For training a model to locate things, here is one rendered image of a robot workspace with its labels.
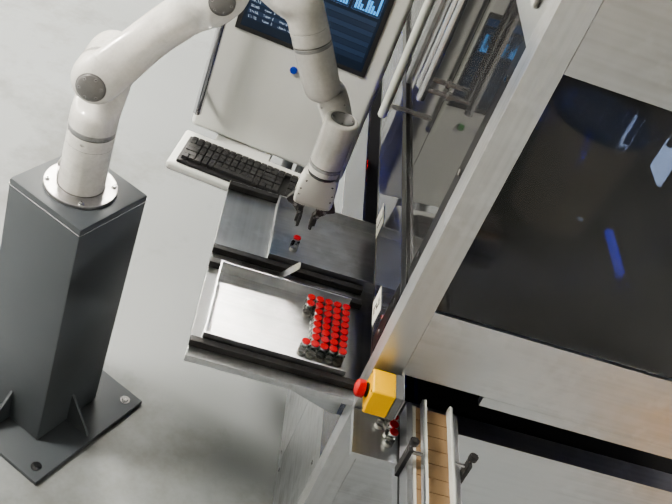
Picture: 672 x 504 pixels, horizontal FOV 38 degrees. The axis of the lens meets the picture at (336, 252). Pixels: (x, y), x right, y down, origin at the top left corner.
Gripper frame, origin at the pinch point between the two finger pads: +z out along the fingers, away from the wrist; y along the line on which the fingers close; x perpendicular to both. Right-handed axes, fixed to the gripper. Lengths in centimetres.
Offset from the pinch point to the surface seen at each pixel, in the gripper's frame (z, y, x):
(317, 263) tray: 11.2, -6.8, 2.3
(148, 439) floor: 99, 22, 1
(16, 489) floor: 99, 55, 31
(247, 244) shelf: 11.1, 12.3, 2.8
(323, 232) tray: 11.2, -7.5, -11.6
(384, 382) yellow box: -4, -22, 54
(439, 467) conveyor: 7, -38, 64
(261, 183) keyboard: 16.1, 11.7, -33.0
